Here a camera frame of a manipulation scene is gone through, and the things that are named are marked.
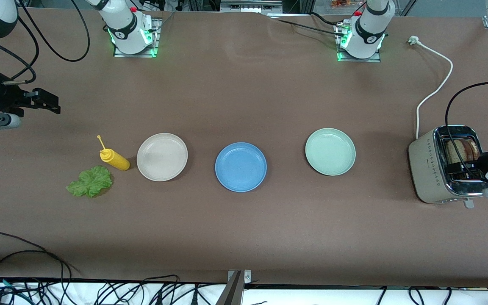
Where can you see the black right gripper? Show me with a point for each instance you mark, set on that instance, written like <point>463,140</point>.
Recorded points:
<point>7,100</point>

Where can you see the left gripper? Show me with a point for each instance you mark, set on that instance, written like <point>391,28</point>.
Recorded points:
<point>481,161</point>

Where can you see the brown bread slice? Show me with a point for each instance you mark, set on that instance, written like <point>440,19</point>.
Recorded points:
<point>453,152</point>
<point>474,148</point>

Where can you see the green lettuce leaf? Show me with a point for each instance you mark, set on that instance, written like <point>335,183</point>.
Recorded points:
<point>91,182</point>

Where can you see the yellow mustard squeeze bottle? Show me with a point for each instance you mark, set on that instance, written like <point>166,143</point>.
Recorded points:
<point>117,161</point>

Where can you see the beige round plate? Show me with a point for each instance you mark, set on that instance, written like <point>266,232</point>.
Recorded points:
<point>162,157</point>

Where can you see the green round plate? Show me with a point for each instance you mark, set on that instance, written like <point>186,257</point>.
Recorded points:
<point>330,151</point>

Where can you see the blue round plate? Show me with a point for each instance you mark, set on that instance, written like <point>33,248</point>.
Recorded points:
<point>240,167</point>

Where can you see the beige chrome toaster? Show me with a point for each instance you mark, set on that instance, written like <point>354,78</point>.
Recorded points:
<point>424,169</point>

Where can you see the orange snack packet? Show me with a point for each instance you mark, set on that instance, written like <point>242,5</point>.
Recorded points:
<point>341,3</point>

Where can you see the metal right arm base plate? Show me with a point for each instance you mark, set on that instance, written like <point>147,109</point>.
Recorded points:
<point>156,31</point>

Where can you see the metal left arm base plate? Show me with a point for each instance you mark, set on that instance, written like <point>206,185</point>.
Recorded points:
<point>354,60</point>

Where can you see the aluminium frame bar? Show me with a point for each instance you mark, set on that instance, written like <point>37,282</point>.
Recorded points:
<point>248,6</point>

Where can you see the metal table edge bracket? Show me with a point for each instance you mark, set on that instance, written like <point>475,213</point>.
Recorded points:
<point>246,276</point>

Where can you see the dark aluminium profile post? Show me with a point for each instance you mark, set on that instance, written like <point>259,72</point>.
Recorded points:
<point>231,292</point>

